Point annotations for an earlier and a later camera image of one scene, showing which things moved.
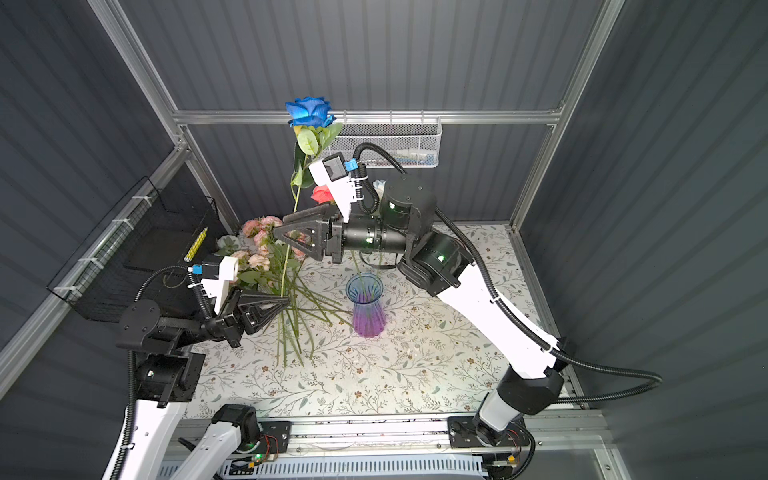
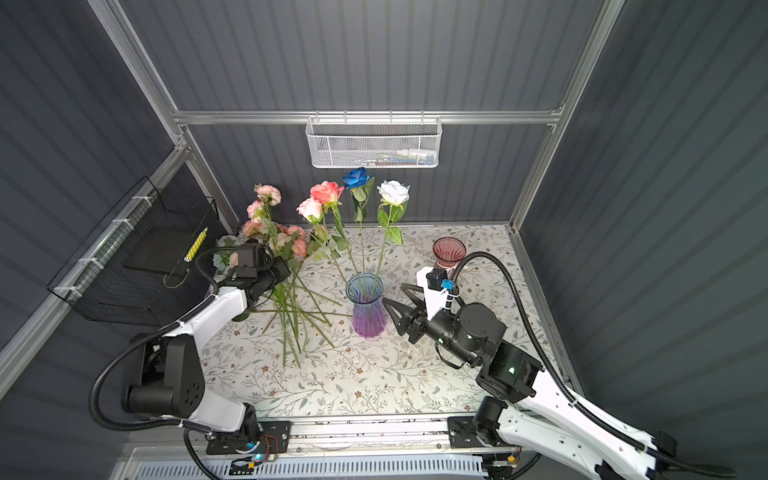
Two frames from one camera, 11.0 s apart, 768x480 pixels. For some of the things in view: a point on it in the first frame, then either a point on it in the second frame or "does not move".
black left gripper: (234, 320) to (278, 265)
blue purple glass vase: (368, 316) does not move
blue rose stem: (317, 124) to (360, 184)
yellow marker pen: (195, 246) does not move
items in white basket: (405, 157) does not move
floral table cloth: (371, 333) does not move
